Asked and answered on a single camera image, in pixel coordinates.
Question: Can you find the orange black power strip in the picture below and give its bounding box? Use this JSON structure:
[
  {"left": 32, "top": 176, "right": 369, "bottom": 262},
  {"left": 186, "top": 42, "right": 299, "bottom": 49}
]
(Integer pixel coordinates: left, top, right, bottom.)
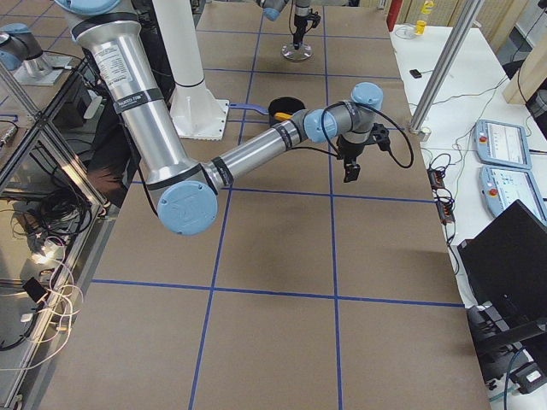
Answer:
[{"left": 427, "top": 167, "right": 456, "bottom": 226}]

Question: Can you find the glass lid purple knob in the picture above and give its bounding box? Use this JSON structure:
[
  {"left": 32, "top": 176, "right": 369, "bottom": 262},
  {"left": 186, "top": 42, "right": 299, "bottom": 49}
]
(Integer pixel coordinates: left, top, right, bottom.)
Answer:
[{"left": 281, "top": 43, "right": 313, "bottom": 62}]

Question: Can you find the yellow plastic corn cob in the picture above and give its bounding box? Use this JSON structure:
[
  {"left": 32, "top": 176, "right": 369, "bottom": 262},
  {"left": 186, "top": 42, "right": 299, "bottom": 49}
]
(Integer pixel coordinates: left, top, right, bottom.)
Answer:
[{"left": 273, "top": 112, "right": 291, "bottom": 121}]

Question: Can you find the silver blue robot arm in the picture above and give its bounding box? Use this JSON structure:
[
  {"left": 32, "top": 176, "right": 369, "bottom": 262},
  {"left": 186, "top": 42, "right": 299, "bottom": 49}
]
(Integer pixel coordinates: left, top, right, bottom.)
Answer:
[
  {"left": 255, "top": 0, "right": 311, "bottom": 50},
  {"left": 58, "top": 1, "right": 383, "bottom": 236}
]

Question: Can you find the blue teach pendant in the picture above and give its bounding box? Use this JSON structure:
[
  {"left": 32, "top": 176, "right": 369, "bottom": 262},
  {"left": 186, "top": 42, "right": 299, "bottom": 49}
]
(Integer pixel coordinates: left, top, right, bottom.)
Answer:
[
  {"left": 473, "top": 119, "right": 532, "bottom": 170},
  {"left": 479, "top": 166, "right": 546, "bottom": 224}
]

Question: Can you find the black laptop computer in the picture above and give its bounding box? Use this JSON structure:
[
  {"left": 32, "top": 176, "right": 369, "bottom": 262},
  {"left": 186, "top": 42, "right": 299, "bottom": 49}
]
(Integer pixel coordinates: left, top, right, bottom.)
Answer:
[{"left": 457, "top": 200, "right": 546, "bottom": 319}]

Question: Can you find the near blue teach pendant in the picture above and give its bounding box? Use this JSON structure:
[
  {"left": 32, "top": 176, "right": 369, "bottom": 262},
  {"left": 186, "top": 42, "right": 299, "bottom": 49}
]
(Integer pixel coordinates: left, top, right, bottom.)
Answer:
[{"left": 479, "top": 166, "right": 546, "bottom": 224}]

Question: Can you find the far blue teach pendant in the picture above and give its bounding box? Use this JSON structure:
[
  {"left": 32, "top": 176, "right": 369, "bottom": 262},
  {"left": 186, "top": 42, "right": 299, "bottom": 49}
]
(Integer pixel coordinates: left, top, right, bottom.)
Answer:
[{"left": 473, "top": 119, "right": 532, "bottom": 170}]

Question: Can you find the aluminium frame post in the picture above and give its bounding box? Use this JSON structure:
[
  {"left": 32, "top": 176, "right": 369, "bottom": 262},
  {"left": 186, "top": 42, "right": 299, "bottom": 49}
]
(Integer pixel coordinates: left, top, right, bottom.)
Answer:
[{"left": 409, "top": 0, "right": 485, "bottom": 135}]

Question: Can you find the small black square sensor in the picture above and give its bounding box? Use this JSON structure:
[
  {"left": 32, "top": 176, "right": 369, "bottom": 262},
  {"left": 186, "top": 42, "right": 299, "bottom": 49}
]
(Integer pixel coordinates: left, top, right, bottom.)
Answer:
[{"left": 409, "top": 69, "right": 423, "bottom": 79}]

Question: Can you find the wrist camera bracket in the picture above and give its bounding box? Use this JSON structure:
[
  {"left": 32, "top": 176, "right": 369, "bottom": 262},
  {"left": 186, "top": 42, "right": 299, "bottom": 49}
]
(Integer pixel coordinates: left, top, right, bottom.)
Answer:
[
  {"left": 307, "top": 10, "right": 321, "bottom": 29},
  {"left": 370, "top": 123, "right": 391, "bottom": 152}
]

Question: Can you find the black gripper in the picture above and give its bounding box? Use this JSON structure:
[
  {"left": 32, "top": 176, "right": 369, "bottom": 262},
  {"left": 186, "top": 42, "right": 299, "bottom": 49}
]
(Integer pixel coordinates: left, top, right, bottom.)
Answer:
[
  {"left": 292, "top": 15, "right": 308, "bottom": 49},
  {"left": 336, "top": 135, "right": 367, "bottom": 183}
]

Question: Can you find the dark blue saucepan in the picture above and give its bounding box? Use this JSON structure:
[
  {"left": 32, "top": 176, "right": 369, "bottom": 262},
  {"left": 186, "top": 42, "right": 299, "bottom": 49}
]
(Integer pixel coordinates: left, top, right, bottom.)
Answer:
[{"left": 229, "top": 97, "right": 305, "bottom": 126}]

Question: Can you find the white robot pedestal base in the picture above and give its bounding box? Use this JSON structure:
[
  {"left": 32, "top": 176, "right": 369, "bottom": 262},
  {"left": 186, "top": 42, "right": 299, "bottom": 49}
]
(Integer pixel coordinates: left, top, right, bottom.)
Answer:
[{"left": 154, "top": 1, "right": 229, "bottom": 140}]

